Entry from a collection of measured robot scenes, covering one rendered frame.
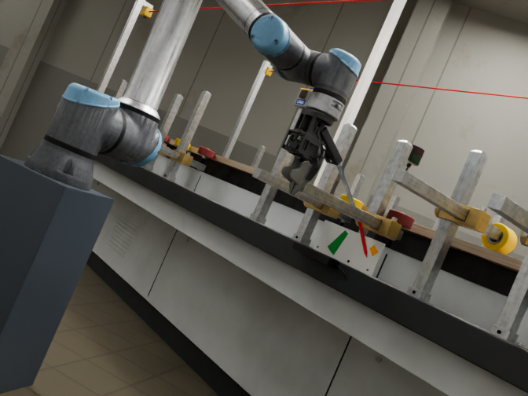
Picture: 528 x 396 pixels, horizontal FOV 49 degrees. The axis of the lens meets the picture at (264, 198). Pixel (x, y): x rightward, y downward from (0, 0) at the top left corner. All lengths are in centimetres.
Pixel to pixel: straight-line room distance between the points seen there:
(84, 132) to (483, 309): 120
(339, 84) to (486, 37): 469
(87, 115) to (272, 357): 110
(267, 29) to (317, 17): 485
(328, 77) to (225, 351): 132
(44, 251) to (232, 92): 477
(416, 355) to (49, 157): 110
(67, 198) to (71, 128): 20
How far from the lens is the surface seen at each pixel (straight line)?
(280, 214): 234
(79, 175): 166
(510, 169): 575
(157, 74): 181
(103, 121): 167
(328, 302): 178
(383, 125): 558
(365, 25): 616
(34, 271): 162
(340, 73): 146
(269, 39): 141
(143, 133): 178
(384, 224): 169
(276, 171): 210
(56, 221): 159
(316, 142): 144
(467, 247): 173
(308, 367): 206
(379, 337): 164
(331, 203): 154
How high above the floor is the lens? 75
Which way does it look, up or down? 1 degrees up
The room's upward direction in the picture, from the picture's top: 24 degrees clockwise
